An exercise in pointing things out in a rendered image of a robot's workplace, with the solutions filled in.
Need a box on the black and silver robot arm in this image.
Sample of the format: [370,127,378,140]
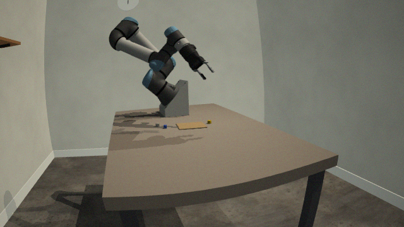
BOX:
[109,16,185,106]

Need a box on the tan square mat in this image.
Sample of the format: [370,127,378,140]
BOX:
[177,122,207,130]

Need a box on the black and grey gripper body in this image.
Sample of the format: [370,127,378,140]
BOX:
[174,38,205,70]

